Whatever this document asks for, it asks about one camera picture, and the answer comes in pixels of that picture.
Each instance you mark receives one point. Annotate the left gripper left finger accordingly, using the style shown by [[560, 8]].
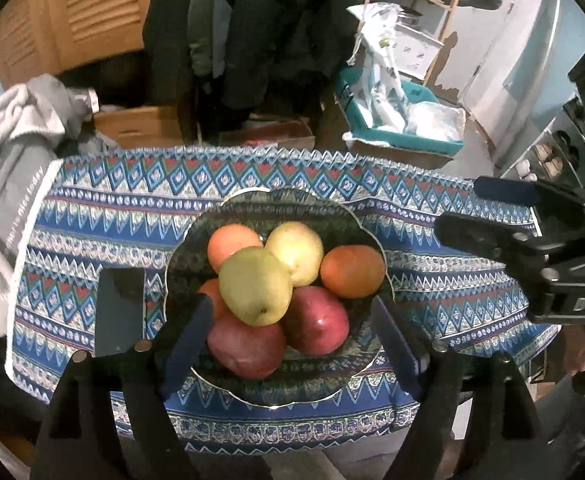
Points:
[[180, 341]]

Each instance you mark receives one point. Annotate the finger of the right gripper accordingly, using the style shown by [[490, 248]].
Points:
[[529, 193], [512, 246]]

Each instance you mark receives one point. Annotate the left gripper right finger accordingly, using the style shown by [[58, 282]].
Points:
[[407, 349]]

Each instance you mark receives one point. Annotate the yellow-green pear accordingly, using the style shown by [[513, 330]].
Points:
[[255, 286]]

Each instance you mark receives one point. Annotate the large orange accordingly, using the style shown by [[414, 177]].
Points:
[[353, 271]]

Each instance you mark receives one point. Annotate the yellow pear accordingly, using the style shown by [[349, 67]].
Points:
[[299, 248]]

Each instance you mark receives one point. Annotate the person's right hand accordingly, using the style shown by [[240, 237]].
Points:
[[574, 355]]

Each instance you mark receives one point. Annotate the small orange on plate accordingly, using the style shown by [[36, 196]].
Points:
[[211, 289]]

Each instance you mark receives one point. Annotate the dark red apple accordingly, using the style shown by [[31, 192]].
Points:
[[249, 352]]

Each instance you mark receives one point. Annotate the grey shoe rack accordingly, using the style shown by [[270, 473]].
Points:
[[556, 155]]

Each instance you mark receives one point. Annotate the dark patterned plate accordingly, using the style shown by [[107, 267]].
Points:
[[299, 378]]

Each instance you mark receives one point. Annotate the teal storage box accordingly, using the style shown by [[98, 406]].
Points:
[[412, 119]]

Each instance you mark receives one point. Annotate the blue patterned tablecloth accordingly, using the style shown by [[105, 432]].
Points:
[[90, 278]]

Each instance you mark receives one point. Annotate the white printed plastic bag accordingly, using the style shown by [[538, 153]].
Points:
[[380, 65]]

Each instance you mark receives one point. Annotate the white patterned box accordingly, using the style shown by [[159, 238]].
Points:
[[415, 51]]

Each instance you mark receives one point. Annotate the brown cardboard box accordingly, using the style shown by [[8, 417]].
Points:
[[141, 127]]

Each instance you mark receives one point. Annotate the cardboard box with red label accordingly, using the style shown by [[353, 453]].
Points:
[[288, 133]]

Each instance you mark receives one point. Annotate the grey clothes pile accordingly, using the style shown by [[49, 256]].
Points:
[[40, 121]]

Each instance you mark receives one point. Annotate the hanging dark jackets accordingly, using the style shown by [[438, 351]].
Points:
[[224, 60]]

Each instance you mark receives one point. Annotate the wooden louvered cabinet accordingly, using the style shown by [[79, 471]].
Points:
[[52, 36]]

